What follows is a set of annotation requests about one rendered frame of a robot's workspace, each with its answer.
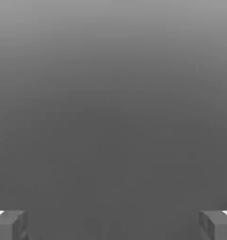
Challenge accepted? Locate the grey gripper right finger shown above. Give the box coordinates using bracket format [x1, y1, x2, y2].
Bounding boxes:
[198, 210, 227, 240]

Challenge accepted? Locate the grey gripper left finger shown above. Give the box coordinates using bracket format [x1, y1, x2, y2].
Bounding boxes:
[0, 210, 29, 240]

